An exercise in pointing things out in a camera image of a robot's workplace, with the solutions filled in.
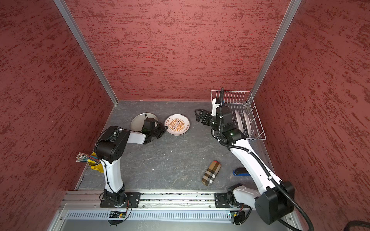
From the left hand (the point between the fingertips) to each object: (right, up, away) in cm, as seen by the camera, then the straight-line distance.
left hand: (169, 128), depth 102 cm
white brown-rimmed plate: (-25, +4, +3) cm, 25 cm away
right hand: (+20, +10, -26) cm, 34 cm away
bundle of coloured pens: (-41, -12, -29) cm, 52 cm away
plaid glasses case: (+26, -25, -23) cm, 42 cm away
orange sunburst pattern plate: (+6, +3, +4) cm, 8 cm away
